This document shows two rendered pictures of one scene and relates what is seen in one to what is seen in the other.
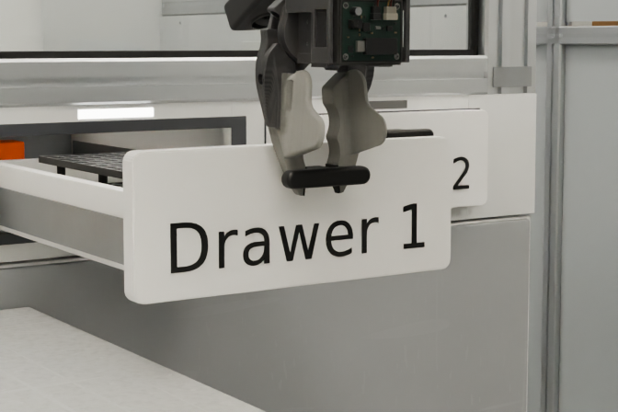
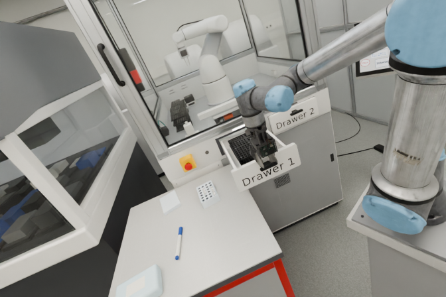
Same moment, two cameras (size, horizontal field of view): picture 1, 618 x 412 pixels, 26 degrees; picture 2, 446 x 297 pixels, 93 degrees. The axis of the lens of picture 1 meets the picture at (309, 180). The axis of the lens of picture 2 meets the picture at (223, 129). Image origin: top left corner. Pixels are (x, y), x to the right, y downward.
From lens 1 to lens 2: 0.60 m
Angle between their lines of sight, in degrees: 33
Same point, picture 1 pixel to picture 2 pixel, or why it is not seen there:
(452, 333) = (315, 137)
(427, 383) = (312, 147)
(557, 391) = (354, 99)
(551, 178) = not seen: hidden behind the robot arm
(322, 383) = not seen: hidden behind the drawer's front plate
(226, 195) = (251, 172)
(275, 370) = not seen: hidden behind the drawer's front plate
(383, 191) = (283, 158)
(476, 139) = (314, 103)
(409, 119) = (298, 106)
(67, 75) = (228, 125)
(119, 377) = (241, 198)
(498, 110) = (318, 94)
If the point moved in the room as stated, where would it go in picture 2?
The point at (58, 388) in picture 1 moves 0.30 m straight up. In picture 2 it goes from (231, 204) to (206, 148)
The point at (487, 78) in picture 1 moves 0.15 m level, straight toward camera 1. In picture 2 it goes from (315, 89) to (312, 101)
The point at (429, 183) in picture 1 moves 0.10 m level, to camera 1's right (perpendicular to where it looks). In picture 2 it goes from (293, 153) to (319, 150)
